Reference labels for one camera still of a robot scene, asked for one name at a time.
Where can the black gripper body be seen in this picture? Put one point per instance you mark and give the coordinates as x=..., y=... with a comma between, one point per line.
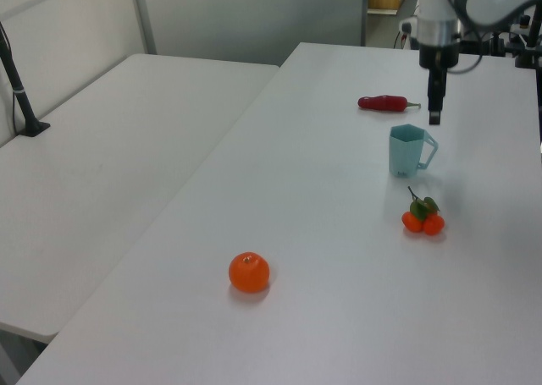
x=438, y=55

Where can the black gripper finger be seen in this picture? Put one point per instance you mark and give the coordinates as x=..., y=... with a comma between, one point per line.
x=436, y=93

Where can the teal hexagonal mug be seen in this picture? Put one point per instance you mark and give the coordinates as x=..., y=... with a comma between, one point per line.
x=404, y=156

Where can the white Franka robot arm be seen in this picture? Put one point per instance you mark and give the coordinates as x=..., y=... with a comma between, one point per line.
x=438, y=4

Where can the dark background equipment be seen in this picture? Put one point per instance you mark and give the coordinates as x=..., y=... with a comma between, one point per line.
x=487, y=46

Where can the red chili pepper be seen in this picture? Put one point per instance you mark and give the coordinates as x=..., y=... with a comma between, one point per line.
x=383, y=103

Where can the black clamp stand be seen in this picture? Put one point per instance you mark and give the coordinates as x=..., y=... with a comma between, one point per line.
x=531, y=34

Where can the mandarin cluster with leaves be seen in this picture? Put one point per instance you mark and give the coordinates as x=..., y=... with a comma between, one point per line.
x=432, y=225

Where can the single orange mandarin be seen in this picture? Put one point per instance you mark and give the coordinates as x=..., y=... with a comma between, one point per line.
x=249, y=273

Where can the white side table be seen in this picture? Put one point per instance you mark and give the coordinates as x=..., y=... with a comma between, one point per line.
x=106, y=169

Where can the black pole with base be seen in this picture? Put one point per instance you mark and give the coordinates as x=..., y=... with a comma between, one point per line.
x=23, y=101

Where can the grey partition corner post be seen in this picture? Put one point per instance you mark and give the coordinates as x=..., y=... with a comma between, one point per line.
x=144, y=17

